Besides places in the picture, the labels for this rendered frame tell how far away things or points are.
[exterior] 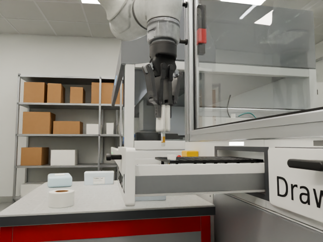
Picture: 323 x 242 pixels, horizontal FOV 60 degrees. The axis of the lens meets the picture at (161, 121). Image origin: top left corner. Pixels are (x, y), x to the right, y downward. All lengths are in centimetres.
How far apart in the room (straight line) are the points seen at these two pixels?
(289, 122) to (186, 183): 23
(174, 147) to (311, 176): 109
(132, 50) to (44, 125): 322
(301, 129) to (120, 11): 59
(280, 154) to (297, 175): 6
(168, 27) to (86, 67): 438
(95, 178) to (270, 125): 85
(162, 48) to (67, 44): 456
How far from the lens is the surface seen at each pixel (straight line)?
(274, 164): 58
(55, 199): 85
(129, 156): 54
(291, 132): 56
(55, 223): 81
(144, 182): 56
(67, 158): 449
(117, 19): 89
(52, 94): 459
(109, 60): 509
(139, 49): 157
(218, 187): 60
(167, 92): 76
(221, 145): 84
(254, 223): 71
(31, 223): 82
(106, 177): 127
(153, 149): 150
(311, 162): 45
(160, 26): 76
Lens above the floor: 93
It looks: 5 degrees up
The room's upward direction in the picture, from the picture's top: straight up
